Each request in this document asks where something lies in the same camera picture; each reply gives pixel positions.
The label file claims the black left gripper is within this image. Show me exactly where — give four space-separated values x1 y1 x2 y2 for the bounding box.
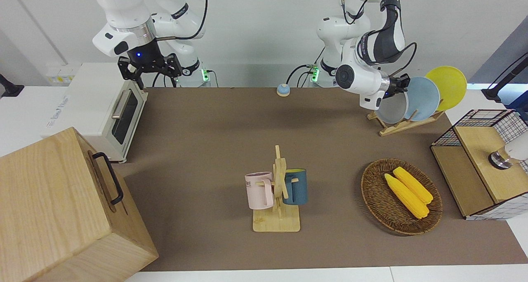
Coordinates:
388 74 411 99

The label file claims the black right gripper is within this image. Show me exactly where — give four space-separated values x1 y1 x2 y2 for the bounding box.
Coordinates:
118 39 182 89

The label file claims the gray plate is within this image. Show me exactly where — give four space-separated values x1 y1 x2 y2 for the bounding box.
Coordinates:
375 90 410 125

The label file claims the light blue plate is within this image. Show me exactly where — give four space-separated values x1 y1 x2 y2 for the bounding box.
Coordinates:
403 76 441 122

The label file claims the yellow plate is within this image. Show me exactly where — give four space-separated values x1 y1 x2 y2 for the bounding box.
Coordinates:
425 66 468 112

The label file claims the wooden plate rack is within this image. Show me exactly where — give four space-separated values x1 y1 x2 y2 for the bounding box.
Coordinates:
367 109 446 137

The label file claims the white toaster oven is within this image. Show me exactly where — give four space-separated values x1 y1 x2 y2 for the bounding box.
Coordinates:
40 63 148 164

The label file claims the brown table mat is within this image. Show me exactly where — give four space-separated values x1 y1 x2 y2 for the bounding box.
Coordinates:
111 86 528 272

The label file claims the yellow corn cob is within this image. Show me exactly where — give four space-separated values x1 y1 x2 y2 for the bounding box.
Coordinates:
393 167 434 204
384 174 430 219

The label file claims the wooden basket lid board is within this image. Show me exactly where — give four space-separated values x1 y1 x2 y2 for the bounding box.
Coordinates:
454 125 528 204

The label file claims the round wicker basket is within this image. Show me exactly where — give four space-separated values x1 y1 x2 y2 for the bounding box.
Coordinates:
361 158 443 235

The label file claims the dark blue object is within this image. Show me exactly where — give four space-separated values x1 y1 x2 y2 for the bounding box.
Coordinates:
507 90 528 122

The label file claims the dark blue mug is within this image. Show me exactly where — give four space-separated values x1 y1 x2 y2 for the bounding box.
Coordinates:
283 169 308 205

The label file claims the pink mug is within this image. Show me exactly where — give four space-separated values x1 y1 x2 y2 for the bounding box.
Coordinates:
245 172 274 210

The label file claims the wooden cabinet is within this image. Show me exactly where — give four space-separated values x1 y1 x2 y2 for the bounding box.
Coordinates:
0 127 159 282

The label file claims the wooden mug tree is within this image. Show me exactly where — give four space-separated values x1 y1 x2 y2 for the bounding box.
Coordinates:
252 145 301 233

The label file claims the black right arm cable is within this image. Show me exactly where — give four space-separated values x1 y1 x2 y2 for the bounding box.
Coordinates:
155 0 208 41

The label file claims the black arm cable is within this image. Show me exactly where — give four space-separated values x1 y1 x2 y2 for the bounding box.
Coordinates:
155 0 208 41
342 0 418 76

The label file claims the white wall socket strip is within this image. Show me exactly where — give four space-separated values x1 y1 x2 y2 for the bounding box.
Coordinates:
46 65 82 85

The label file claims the black camera stand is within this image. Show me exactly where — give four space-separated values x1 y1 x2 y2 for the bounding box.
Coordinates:
481 53 528 103
0 74 24 98

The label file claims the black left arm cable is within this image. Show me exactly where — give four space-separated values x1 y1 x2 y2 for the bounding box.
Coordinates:
342 0 418 76

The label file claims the black left base cable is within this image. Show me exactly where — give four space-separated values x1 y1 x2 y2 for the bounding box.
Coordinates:
287 63 316 88

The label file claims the wire and wood shelf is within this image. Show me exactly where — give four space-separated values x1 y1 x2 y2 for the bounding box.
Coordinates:
430 109 528 221

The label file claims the black cabinet handle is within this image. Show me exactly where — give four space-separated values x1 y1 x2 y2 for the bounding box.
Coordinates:
92 152 124 205

